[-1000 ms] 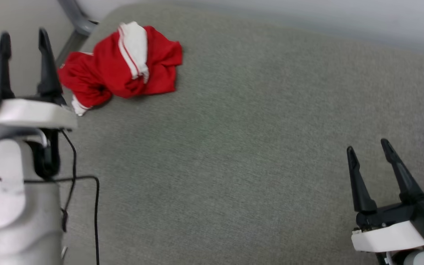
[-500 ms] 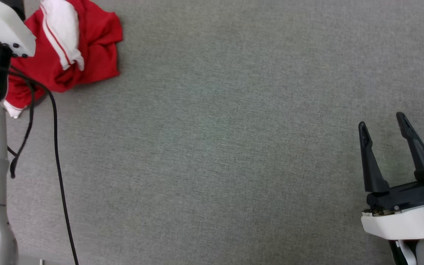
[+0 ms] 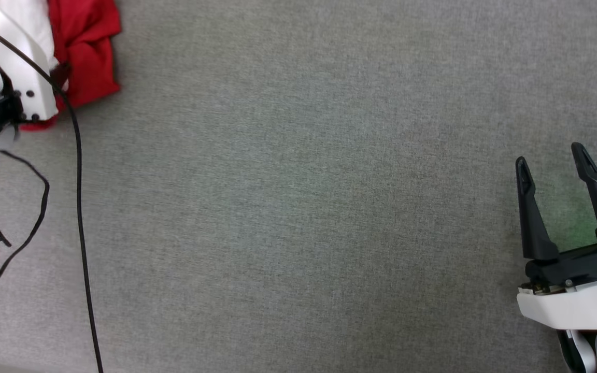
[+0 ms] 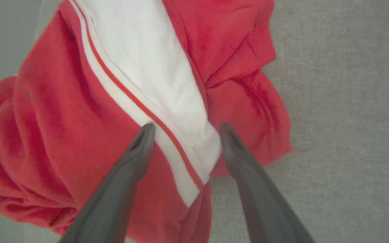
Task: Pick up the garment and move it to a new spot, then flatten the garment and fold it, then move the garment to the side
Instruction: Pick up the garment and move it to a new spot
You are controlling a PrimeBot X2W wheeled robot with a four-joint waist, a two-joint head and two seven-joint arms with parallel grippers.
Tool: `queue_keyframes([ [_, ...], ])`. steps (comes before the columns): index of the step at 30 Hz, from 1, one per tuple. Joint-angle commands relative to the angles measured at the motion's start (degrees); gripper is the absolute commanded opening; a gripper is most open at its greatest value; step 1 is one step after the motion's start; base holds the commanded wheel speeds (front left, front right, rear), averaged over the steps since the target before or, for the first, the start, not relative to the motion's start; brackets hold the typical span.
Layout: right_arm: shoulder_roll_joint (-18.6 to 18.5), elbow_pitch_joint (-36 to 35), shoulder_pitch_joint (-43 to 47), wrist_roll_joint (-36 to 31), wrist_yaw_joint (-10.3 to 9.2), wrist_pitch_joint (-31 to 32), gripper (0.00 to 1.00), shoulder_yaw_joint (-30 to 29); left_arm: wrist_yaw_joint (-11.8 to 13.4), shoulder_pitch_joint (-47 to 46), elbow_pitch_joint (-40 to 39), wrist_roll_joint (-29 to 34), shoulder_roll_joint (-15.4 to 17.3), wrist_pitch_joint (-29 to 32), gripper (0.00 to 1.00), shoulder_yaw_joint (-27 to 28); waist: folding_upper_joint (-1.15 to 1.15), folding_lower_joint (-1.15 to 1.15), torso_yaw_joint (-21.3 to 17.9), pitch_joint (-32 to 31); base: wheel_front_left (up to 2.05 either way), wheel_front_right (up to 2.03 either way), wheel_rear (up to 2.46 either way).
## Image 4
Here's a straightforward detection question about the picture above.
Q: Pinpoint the red Bulls basketball jersey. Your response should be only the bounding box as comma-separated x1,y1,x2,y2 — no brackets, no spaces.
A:
0,0,293,243

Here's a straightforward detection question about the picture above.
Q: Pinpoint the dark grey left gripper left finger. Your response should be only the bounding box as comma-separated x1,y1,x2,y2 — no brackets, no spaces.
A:
58,123,156,243

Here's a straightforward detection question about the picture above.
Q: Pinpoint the grey fabric sofa cushion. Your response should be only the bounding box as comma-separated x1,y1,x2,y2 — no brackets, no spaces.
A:
0,0,389,243

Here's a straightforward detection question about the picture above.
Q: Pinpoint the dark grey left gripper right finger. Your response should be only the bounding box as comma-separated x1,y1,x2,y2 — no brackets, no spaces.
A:
219,122,316,243

